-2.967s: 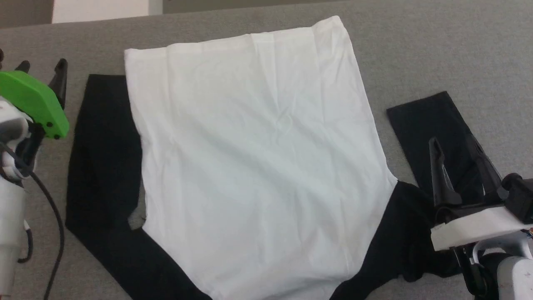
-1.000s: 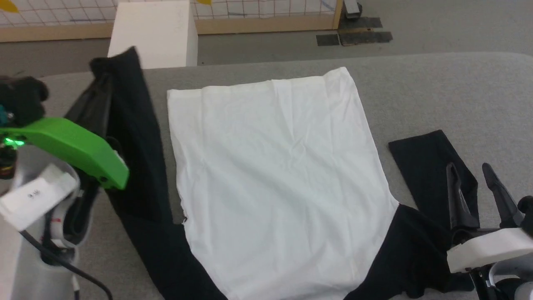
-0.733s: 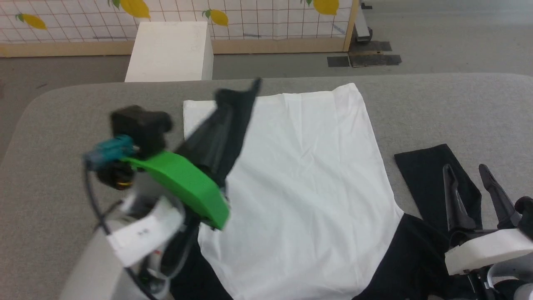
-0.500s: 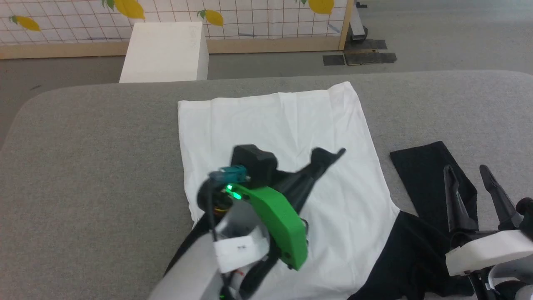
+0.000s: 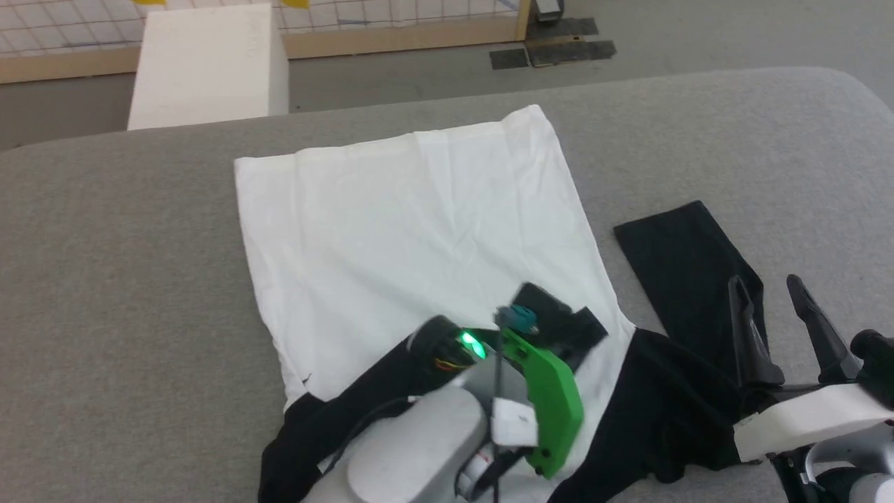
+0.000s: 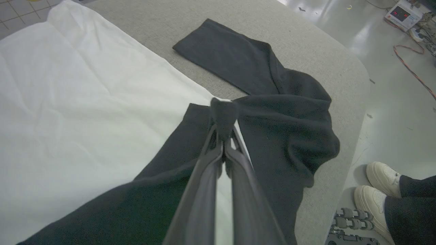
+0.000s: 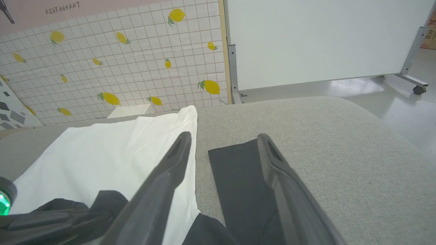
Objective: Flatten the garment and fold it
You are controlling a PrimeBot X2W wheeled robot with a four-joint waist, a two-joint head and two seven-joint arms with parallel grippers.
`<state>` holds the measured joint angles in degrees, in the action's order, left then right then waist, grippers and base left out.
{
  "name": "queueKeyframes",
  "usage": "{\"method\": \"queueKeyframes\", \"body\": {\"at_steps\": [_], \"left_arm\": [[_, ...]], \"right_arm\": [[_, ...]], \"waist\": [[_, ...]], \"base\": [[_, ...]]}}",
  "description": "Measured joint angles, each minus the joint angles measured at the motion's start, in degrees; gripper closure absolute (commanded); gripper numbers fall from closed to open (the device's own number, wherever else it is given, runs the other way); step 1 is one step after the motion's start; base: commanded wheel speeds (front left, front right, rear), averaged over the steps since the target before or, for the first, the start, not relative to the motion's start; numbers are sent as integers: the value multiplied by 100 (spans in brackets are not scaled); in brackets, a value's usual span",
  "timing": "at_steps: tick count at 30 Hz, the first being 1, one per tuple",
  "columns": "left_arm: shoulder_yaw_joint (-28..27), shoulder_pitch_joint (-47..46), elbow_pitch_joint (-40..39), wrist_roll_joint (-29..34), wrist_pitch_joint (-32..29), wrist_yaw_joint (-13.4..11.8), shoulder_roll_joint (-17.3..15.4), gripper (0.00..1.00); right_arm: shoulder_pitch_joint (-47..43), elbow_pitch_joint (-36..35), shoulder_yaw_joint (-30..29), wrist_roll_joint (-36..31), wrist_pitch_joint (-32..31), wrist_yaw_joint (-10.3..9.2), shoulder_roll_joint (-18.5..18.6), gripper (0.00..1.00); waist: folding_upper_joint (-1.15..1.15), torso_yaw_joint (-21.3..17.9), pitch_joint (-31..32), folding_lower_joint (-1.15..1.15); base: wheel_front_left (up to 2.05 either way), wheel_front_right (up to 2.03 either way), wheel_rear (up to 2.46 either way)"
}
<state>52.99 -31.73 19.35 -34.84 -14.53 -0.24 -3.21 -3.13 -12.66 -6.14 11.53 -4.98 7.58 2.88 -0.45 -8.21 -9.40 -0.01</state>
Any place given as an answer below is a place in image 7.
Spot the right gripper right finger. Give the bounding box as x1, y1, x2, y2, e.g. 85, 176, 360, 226
257, 133, 346, 245

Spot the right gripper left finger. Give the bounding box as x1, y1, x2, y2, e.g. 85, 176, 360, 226
100, 132, 192, 245

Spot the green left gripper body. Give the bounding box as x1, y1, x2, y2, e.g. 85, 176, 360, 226
0, 177, 18, 216

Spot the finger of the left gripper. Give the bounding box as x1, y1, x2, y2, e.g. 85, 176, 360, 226
0, 221, 114, 245
0, 208, 114, 228

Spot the white shirt with black sleeves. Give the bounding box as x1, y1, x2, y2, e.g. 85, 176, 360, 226
9, 105, 285, 245

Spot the grey geometric print panel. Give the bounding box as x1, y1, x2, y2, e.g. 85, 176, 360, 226
0, 76, 43, 130

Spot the white rectangular box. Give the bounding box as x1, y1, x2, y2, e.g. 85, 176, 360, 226
107, 104, 155, 119

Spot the lemon print grid panel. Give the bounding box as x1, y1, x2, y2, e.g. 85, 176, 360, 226
0, 0, 233, 128

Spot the grey metal board leg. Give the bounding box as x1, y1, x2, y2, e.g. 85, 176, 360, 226
228, 44, 246, 104

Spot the white partition board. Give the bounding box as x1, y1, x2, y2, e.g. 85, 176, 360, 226
225, 0, 436, 91

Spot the grey metal leg with caster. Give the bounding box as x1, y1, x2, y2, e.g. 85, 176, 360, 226
395, 27, 430, 95

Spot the pink restaurant poster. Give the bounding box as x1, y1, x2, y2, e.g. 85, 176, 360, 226
0, 0, 160, 36

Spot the brown cardboard box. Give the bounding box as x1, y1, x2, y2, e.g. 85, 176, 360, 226
421, 12, 436, 50

